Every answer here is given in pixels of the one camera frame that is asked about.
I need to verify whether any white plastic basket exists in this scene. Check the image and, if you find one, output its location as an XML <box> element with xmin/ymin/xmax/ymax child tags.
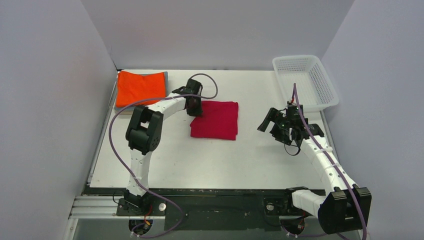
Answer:
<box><xmin>272</xmin><ymin>55</ymin><xmax>340</xmax><ymax>113</ymax></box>

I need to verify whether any grey blue folded t shirt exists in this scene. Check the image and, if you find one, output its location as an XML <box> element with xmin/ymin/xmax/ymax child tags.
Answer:
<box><xmin>114</xmin><ymin>71</ymin><xmax>169</xmax><ymax>112</ymax></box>

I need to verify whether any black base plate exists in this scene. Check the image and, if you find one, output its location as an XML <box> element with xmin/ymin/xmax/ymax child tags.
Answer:
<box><xmin>112</xmin><ymin>188</ymin><xmax>309</xmax><ymax>235</ymax></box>

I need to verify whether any orange folded t shirt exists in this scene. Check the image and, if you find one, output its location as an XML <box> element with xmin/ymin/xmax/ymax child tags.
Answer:
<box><xmin>115</xmin><ymin>70</ymin><xmax>167</xmax><ymax>108</ymax></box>

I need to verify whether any aluminium rail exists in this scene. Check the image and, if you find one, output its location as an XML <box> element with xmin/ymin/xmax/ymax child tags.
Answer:
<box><xmin>67</xmin><ymin>195</ymin><xmax>367</xmax><ymax>220</ymax></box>

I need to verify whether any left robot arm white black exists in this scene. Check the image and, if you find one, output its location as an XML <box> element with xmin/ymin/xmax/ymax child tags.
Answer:
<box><xmin>123</xmin><ymin>78</ymin><xmax>203</xmax><ymax>215</ymax></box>

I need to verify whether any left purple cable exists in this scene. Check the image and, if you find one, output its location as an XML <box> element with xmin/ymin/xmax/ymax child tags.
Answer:
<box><xmin>108</xmin><ymin>73</ymin><xmax>219</xmax><ymax>239</ymax></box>

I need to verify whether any red t shirt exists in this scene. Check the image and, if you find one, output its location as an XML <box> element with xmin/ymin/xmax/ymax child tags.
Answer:
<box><xmin>190</xmin><ymin>101</ymin><xmax>239</xmax><ymax>141</ymax></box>

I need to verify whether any beige folded t shirt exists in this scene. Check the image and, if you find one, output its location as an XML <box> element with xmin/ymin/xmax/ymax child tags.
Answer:
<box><xmin>114</xmin><ymin>106</ymin><xmax>135</xmax><ymax>115</ymax></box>

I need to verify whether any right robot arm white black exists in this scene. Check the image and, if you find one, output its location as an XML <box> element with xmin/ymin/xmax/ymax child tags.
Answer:
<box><xmin>257</xmin><ymin>103</ymin><xmax>372</xmax><ymax>235</ymax></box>

